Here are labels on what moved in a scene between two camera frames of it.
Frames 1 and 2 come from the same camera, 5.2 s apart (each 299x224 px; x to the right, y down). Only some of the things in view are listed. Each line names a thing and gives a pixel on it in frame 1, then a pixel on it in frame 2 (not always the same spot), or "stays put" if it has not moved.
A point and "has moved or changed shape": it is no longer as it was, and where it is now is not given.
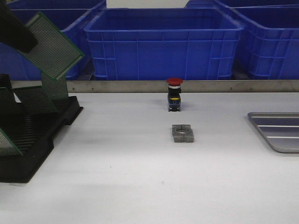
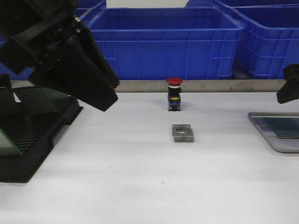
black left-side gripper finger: [13, 31] -> [69, 70]
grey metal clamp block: [182, 133] stays put
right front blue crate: [268, 47] stays put
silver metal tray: [281, 129] stays put
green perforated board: [7, 148] stays put
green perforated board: [53, 52] has moved or changed shape
